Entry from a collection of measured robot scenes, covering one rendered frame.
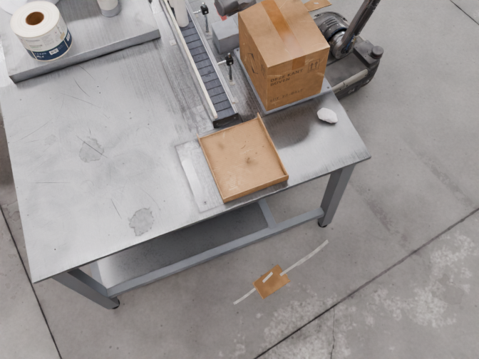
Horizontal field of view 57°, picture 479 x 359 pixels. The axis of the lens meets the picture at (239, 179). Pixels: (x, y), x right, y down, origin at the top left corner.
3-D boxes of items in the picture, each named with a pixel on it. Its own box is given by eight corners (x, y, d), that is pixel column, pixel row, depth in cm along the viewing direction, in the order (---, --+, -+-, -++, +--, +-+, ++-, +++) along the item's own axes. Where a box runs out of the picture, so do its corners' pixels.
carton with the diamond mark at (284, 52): (239, 58, 191) (237, 8, 167) (291, 40, 194) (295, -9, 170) (266, 112, 179) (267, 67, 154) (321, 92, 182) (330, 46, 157)
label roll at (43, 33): (80, 33, 197) (68, 7, 184) (57, 66, 189) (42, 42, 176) (42, 21, 201) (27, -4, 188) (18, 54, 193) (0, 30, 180)
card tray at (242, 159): (197, 139, 177) (196, 133, 173) (258, 117, 180) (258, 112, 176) (223, 203, 164) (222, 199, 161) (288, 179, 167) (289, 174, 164)
